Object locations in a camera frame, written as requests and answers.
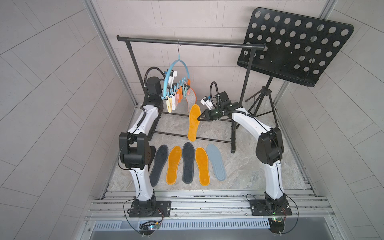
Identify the light blue insole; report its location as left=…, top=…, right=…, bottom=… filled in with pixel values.
left=206, top=144, right=227, bottom=181

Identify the blue multi-clip hanger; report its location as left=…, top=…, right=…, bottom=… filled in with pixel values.
left=161, top=43, right=191, bottom=113

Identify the orange yellow shoe insole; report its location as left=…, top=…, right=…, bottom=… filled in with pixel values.
left=166, top=146, right=182, bottom=185

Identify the dark grey shoe insole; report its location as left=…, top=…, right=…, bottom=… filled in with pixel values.
left=150, top=145, right=169, bottom=187

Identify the black shoe insole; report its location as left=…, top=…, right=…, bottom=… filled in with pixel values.
left=148, top=146, right=156, bottom=169

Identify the black garment rack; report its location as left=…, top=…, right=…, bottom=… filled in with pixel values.
left=117, top=35, right=266, bottom=144

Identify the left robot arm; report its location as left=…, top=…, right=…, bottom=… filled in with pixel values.
left=119, top=67, right=169, bottom=217

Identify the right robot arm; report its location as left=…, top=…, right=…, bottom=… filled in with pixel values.
left=197, top=92, right=288, bottom=215

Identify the black perforated music stand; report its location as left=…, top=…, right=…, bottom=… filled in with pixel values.
left=236, top=7, right=355, bottom=128

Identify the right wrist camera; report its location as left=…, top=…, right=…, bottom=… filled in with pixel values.
left=201, top=96, right=216, bottom=110

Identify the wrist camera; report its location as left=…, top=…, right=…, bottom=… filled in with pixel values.
left=201, top=96, right=216, bottom=110
left=164, top=70, right=178, bottom=89

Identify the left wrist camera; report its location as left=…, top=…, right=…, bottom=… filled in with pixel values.
left=164, top=70, right=178, bottom=89

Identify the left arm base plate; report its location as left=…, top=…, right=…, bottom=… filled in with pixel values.
left=127, top=200, right=172, bottom=218

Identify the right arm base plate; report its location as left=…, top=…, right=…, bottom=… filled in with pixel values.
left=249, top=199, right=292, bottom=217

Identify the aluminium mounting rail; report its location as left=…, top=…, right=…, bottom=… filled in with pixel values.
left=86, top=189, right=335, bottom=220

